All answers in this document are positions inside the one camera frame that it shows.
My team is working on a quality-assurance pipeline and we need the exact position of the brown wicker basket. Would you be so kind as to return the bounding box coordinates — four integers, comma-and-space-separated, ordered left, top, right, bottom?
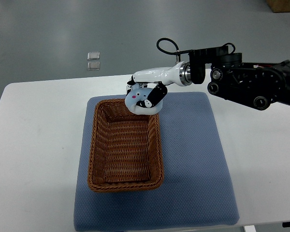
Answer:
87, 99, 164, 193

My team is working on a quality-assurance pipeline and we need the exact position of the blue fabric mat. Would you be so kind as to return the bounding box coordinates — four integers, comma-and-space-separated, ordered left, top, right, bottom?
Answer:
74, 92, 239, 232

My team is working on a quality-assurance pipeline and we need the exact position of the cardboard box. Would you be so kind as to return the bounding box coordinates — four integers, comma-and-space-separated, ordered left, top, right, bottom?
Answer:
266, 0, 290, 13

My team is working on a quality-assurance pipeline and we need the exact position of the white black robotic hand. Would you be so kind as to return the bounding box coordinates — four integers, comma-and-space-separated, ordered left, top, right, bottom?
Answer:
125, 61, 192, 112

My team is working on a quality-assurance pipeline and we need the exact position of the upper floor socket plate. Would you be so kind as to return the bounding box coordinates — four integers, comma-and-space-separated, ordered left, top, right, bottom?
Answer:
87, 51, 100, 60

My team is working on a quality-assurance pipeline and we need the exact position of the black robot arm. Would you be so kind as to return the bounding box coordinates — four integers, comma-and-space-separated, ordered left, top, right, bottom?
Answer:
188, 43, 290, 111

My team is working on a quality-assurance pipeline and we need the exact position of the white table leg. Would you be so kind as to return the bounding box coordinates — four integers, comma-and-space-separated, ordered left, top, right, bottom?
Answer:
243, 225, 256, 232

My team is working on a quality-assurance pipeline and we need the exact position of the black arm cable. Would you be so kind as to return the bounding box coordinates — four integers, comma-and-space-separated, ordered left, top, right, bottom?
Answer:
156, 38, 236, 63

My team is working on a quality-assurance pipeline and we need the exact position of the blue plush toy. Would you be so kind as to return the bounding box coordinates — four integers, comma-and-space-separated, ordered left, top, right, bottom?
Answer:
124, 87, 164, 116

